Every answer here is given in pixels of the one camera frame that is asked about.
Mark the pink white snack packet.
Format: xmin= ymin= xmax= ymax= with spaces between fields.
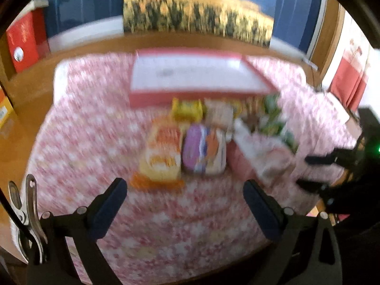
xmin=227 ymin=119 xmax=296 ymax=188

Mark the green snack bag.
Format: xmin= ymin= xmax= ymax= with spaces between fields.
xmin=258 ymin=93 xmax=299 ymax=154

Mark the orange yellow snack bag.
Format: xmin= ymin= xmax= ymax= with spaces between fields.
xmin=130 ymin=119 xmax=187 ymax=191

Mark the purple snack packet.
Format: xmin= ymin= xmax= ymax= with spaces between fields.
xmin=182 ymin=123 xmax=227 ymax=176

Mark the beige small snack packet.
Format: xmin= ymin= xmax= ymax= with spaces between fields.
xmin=204 ymin=99 xmax=234 ymax=131

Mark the yellow small snack packet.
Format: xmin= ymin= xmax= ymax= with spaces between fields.
xmin=171 ymin=98 xmax=204 ymax=123

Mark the pink floral cloth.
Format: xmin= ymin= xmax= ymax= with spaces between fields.
xmin=26 ymin=53 xmax=356 ymax=284

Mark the metal spring clip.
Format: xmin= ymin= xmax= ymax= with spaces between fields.
xmin=8 ymin=174 xmax=48 ymax=264

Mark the red white curtain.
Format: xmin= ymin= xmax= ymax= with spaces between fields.
xmin=328 ymin=39 xmax=370 ymax=112

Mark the orange yellow carton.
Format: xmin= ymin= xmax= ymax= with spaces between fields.
xmin=0 ymin=88 xmax=14 ymax=128

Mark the pink shallow box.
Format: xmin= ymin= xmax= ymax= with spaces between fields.
xmin=128 ymin=48 xmax=278 ymax=107

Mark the sunflower field painting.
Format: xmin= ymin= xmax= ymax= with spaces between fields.
xmin=122 ymin=0 xmax=276 ymax=48

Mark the red gift box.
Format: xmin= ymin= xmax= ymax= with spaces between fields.
xmin=6 ymin=8 xmax=50 ymax=73

